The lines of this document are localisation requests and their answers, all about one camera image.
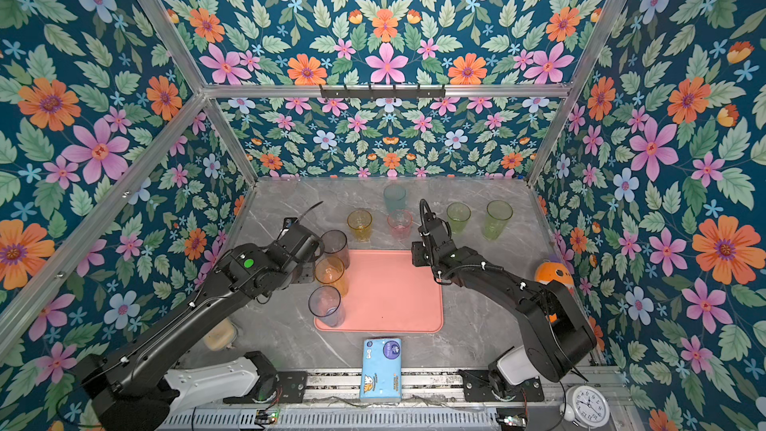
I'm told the blue-grey tall glass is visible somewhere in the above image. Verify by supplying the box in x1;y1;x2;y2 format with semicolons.
308;285;345;328

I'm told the amber tall glass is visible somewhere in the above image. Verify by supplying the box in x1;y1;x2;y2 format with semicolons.
314;257;348;297

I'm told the blue tissue pack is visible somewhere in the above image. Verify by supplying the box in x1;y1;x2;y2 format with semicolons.
359;338;402;402

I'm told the dark grey tall glass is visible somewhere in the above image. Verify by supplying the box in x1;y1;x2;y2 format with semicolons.
321;229;350;269

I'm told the white alarm clock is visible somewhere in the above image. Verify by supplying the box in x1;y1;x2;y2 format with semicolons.
560;385;610;429

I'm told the pink short glass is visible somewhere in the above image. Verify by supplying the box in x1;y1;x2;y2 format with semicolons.
387;210;413;241

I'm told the yellow short glass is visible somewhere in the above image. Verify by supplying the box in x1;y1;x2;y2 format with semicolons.
347;209;373;241

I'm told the teal tall glass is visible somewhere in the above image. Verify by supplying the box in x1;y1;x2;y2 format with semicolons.
383;184;407;215

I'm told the light green tall glass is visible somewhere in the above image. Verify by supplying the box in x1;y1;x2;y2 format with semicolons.
483;200;514;241

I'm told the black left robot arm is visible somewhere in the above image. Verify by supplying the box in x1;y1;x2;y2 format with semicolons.
73;219;323;430

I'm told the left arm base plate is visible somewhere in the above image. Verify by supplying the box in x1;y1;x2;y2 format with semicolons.
223;371;308;405

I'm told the orange plush toy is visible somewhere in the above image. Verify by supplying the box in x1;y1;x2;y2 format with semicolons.
534;261;575;295

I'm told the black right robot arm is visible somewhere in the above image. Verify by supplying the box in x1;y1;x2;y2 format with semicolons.
411;199;598;386

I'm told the white ribbed cable duct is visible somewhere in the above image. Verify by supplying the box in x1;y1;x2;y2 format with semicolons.
160;407;500;430

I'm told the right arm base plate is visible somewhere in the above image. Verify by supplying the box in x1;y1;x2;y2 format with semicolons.
458;369;545;403

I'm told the green short glass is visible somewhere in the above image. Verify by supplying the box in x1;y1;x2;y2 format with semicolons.
447;202;472;235

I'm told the pink plastic tray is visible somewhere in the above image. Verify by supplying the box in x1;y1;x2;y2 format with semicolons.
314;249;444;336

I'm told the black hook rail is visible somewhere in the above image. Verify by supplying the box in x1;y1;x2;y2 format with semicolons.
319;85;447;100

